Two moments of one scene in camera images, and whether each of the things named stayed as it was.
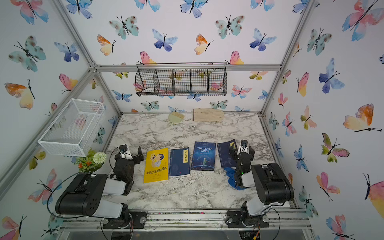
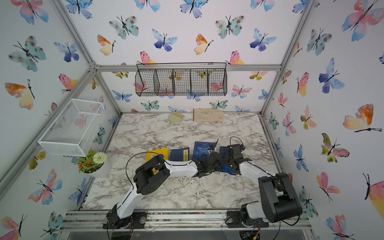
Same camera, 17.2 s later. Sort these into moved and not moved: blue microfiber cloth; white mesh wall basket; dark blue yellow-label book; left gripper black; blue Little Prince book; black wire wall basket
Moved: blue microfiber cloth; left gripper black
Not moved: dark blue yellow-label book; black wire wall basket; blue Little Prince book; white mesh wall basket
